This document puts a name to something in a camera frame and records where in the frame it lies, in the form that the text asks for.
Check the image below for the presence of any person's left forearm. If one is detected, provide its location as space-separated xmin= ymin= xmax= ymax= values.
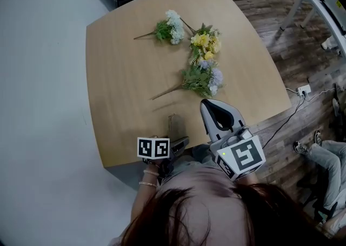
xmin=131 ymin=162 xmax=161 ymax=229

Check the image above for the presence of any purple artificial flower bouquet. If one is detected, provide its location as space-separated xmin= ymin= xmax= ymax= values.
xmin=150 ymin=59 xmax=225 ymax=101

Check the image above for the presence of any yellow artificial flower bouquet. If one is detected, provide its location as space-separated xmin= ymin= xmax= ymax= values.
xmin=179 ymin=22 xmax=222 ymax=65

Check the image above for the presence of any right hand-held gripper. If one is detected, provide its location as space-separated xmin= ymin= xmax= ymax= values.
xmin=199 ymin=98 xmax=268 ymax=182

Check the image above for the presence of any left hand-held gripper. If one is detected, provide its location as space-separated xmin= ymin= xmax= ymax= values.
xmin=136 ymin=136 xmax=190 ymax=178

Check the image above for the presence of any person's light shirt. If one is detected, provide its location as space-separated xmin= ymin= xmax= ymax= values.
xmin=159 ymin=155 xmax=238 ymax=194

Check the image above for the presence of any black cable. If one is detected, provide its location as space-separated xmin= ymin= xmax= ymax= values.
xmin=261 ymin=95 xmax=307 ymax=151

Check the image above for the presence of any long white desk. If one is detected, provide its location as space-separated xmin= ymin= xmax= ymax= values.
xmin=280 ymin=0 xmax=346 ymax=59

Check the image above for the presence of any white artificial flower bouquet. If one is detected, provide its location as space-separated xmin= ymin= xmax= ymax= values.
xmin=133 ymin=9 xmax=185 ymax=45

